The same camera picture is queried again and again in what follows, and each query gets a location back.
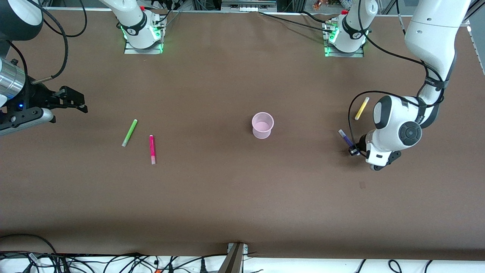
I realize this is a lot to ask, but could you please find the purple pen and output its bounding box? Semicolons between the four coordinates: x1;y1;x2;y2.
338;129;357;149

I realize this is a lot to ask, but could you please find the pink pen holder cup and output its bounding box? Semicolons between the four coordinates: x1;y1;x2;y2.
252;112;274;140

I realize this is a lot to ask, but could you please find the yellow pen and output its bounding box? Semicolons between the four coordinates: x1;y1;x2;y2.
354;97;370;121

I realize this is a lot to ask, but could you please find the green pen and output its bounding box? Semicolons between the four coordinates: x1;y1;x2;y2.
122;119;138;147

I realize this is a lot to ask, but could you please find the white power strip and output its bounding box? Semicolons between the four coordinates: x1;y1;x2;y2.
221;0;278;13

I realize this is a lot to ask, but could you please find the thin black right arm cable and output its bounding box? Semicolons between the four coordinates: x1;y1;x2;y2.
38;0;88;38

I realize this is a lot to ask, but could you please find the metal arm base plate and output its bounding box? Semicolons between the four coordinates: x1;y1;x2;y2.
124;17;164;55
324;21;365;58

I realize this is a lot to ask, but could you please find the black looped floor cable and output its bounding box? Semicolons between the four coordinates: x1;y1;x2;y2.
0;234;58;256

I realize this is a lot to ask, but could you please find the black cable on table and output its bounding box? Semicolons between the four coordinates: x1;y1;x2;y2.
259;11;330;31

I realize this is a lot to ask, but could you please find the aluminium frame post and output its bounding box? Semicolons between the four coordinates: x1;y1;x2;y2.
218;243;249;273

